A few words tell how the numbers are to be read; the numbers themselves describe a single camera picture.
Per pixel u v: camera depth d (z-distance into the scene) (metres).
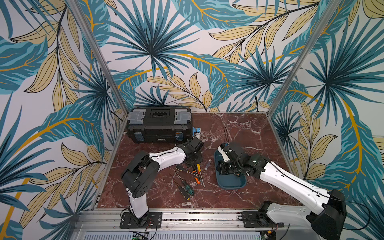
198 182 0.84
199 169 0.88
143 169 0.52
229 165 0.64
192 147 0.71
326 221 0.38
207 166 0.90
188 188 0.82
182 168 0.89
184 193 0.80
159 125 0.90
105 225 0.74
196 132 1.06
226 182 0.80
